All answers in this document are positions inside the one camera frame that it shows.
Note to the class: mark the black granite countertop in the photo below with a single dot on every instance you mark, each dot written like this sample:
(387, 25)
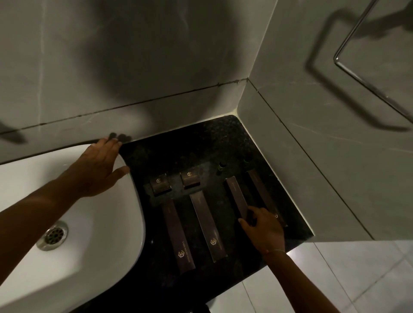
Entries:
(209, 145)

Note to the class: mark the metal sink drain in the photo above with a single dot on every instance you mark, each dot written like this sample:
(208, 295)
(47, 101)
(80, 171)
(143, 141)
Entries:
(53, 235)

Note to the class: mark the long brown box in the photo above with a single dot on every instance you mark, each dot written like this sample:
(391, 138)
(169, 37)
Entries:
(235, 193)
(208, 227)
(261, 193)
(177, 238)

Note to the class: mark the person's left hand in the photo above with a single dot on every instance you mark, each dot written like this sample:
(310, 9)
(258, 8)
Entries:
(96, 167)

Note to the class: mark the small brown box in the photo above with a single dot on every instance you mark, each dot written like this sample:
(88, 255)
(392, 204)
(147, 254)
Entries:
(189, 179)
(159, 183)

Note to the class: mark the person's right hand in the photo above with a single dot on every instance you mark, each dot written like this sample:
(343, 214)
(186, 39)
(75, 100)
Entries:
(266, 232)

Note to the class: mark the small green bottle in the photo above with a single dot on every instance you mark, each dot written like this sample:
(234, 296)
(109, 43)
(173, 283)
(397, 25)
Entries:
(248, 162)
(223, 167)

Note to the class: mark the white ceramic sink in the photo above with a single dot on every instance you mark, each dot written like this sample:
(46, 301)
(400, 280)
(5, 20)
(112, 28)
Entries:
(106, 232)

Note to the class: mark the person's right forearm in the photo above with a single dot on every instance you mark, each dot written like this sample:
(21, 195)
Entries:
(300, 283)

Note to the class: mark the person's left forearm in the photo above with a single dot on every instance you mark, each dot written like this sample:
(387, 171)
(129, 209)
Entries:
(25, 232)

